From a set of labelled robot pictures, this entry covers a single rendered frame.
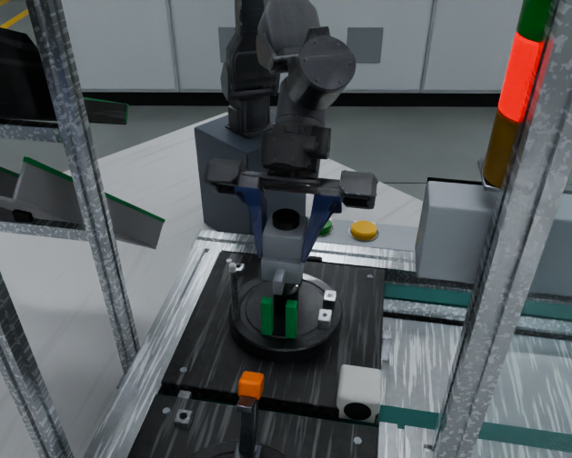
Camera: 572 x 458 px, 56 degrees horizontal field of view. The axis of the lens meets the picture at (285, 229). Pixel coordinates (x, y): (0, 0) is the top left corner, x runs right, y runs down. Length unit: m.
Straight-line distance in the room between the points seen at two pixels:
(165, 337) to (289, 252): 0.21
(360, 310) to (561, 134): 0.41
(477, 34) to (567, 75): 3.42
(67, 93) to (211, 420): 0.35
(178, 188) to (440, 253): 0.81
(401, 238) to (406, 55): 2.90
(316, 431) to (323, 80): 0.35
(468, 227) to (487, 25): 3.37
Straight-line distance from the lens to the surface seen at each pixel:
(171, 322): 0.72
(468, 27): 3.74
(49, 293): 0.96
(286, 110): 0.61
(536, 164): 0.37
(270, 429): 0.59
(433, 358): 0.74
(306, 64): 0.54
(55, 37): 0.53
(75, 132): 0.56
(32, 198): 0.58
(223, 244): 0.83
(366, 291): 0.73
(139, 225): 0.74
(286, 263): 0.59
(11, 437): 0.79
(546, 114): 0.35
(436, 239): 0.43
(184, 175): 1.22
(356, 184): 0.57
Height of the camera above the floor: 1.46
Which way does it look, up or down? 35 degrees down
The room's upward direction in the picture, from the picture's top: straight up
